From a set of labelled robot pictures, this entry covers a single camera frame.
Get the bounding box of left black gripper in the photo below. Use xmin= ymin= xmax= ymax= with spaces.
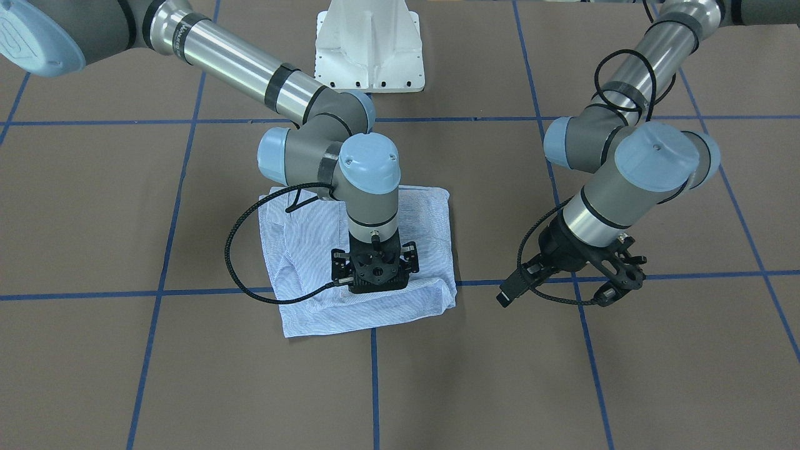
xmin=496 ymin=216 xmax=648 ymax=308

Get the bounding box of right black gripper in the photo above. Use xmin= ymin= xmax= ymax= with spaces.
xmin=331 ymin=231 xmax=419 ymax=294

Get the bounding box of light blue striped shirt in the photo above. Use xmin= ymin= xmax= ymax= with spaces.
xmin=258 ymin=186 xmax=458 ymax=338

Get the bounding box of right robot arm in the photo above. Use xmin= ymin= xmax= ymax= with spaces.
xmin=2 ymin=1 xmax=419 ymax=294

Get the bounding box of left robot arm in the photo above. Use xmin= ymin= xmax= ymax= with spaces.
xmin=497 ymin=1 xmax=798 ymax=307

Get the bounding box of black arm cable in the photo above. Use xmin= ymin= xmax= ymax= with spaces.
xmin=224 ymin=181 xmax=351 ymax=306

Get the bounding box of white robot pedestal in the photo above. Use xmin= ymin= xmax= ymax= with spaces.
xmin=314 ymin=1 xmax=426 ymax=93

